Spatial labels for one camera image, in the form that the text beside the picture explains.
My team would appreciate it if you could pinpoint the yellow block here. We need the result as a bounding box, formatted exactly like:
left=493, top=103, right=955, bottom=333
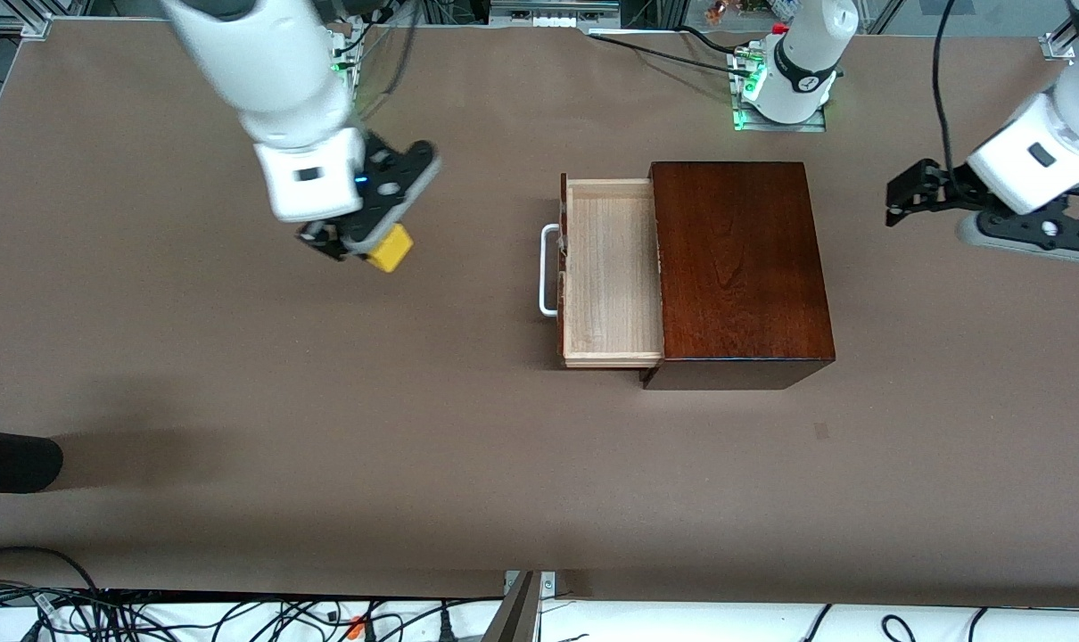
left=364, top=223, right=415, bottom=274

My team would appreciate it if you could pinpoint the white metal drawer handle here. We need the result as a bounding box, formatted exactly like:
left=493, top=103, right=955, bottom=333
left=539, top=223, right=564, bottom=318

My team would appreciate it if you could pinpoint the wooden drawer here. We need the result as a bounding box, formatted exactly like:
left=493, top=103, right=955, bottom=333
left=559, top=174, right=666, bottom=369

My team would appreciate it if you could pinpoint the dark brown wooden cabinet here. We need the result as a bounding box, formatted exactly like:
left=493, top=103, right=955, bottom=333
left=639, top=161, right=836, bottom=391

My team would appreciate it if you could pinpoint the brown table cover sheet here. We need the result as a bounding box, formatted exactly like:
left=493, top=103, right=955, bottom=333
left=0, top=20, right=1079, bottom=600

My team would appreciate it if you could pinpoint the white power strip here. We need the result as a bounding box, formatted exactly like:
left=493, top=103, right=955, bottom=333
left=489, top=0, right=622, bottom=29

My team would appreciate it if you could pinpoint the black cylinder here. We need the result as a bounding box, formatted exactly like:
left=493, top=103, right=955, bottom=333
left=0, top=428, right=64, bottom=494

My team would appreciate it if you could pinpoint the dark slanted bar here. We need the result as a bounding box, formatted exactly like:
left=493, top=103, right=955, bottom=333
left=482, top=572, right=542, bottom=642

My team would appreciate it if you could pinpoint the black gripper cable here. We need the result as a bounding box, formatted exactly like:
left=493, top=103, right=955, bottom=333
left=932, top=0, right=973, bottom=193
left=352, top=0, right=420, bottom=121

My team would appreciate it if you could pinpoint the thick black cable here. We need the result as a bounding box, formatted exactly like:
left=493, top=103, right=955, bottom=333
left=680, top=25, right=750, bottom=58

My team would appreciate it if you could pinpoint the thin black cable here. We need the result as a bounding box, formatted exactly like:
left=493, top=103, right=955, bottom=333
left=589, top=34, right=744, bottom=76

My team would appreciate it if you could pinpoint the silver corner bracket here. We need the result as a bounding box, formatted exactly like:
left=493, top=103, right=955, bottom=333
left=504, top=571, right=558, bottom=600

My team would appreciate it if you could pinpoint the tangle of black cables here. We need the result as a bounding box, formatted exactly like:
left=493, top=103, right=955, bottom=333
left=0, top=584, right=505, bottom=642

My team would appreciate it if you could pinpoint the black looped cable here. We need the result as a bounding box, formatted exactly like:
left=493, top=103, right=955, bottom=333
left=0, top=546, right=103, bottom=597

